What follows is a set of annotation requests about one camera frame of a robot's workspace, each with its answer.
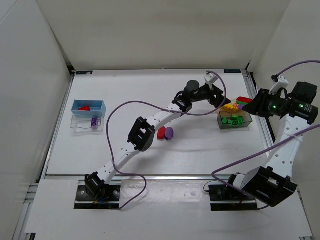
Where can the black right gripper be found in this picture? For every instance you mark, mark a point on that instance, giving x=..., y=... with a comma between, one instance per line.
x=261, y=104

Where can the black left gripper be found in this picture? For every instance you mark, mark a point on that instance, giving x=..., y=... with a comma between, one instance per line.
x=216, y=96

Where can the red green rounded lego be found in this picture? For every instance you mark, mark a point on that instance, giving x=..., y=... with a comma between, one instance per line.
x=243, y=100

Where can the yellow black striped lego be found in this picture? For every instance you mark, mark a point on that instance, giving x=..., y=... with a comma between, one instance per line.
x=226, y=108

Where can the small green lego brick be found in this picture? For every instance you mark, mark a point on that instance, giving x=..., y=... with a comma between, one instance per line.
x=225, y=120

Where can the green stepped lego block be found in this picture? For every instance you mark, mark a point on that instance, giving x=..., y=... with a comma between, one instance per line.
x=239, y=118

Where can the red rounded lego brick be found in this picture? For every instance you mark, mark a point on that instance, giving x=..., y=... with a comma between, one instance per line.
x=84, y=108

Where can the yellow orange printed lego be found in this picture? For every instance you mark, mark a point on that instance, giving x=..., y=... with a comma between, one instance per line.
x=235, y=107

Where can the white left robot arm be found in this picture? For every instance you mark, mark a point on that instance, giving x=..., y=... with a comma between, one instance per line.
x=142, y=134

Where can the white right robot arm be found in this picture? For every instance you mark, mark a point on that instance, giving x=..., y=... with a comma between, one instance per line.
x=272, y=183

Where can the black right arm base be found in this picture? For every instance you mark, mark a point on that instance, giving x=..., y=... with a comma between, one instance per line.
x=226, y=199

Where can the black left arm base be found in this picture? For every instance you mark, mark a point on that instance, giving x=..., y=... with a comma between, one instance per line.
x=108, y=199

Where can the orange translucent container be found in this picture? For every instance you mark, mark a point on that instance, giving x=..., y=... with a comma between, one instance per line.
x=232, y=102

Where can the grey translucent container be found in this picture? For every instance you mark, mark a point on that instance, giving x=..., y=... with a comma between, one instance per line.
x=247, y=117

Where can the blue label sticker right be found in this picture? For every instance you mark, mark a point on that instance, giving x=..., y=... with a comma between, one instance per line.
x=232, y=71

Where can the blue label sticker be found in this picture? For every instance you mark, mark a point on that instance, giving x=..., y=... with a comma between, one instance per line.
x=84, y=72
x=232, y=71

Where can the purple half-round lego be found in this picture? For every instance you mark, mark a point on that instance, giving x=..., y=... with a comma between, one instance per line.
x=169, y=133

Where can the red half-round lego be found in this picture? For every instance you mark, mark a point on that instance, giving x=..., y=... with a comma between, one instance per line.
x=161, y=133

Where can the purple lego in container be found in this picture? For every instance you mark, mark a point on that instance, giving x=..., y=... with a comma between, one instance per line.
x=94, y=123

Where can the blue plastic container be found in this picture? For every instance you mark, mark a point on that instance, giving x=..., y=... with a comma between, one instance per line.
x=98, y=108

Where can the clear plastic container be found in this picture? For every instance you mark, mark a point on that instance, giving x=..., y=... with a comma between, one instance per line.
x=82, y=126

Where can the blue label sticker left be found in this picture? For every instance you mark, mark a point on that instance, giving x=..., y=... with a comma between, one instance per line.
x=84, y=72

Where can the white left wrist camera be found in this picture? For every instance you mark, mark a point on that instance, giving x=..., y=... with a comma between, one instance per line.
x=210, y=79

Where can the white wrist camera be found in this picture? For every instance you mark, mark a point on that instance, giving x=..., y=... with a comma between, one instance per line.
x=210, y=79
x=279, y=83

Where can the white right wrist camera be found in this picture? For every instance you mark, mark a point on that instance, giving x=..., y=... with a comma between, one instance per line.
x=279, y=83

